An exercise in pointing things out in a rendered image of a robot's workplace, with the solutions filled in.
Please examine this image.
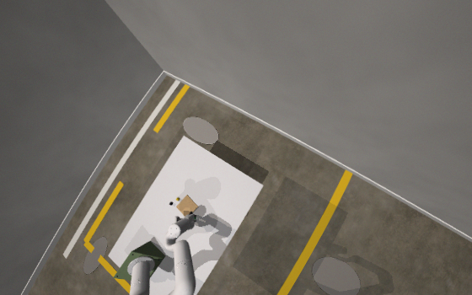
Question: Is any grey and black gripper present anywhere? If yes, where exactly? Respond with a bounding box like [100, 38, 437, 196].
[185, 212, 196, 230]

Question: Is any tan square mat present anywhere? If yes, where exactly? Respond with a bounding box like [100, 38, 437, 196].
[177, 195, 198, 216]

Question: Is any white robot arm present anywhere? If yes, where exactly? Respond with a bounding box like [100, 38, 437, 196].
[127, 216, 196, 295]

